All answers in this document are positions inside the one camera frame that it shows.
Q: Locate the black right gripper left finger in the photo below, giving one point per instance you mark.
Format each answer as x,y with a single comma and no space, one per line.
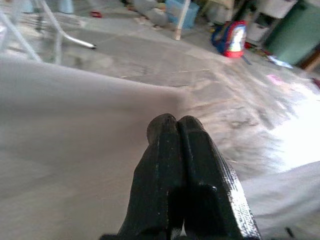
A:
155,175

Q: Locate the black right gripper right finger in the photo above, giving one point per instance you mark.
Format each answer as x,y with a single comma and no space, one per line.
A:
212,187

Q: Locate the cream white garment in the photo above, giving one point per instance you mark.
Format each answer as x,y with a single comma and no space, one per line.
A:
75,150

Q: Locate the pink paper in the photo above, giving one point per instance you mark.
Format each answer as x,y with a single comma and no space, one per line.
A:
274,78

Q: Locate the white paper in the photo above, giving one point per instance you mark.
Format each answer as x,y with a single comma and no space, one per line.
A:
280,62

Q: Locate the small red floor item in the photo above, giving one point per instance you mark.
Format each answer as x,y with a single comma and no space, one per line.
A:
316,83

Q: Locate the light blue folding table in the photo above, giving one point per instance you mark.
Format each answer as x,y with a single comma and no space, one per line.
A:
82,43

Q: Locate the white high chair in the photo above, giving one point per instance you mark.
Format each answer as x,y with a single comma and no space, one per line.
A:
180,25

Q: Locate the grey cloth bag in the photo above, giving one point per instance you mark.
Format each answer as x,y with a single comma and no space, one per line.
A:
152,15

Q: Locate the white appliance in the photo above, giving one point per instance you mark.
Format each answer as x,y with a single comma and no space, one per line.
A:
258,32

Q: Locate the light blue plastic box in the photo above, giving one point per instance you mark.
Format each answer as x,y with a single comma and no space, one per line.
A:
185,15

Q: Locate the small red toy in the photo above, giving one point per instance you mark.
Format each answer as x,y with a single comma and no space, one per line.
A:
96,14

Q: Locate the green cabinet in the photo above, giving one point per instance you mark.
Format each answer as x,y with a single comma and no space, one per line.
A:
292,35

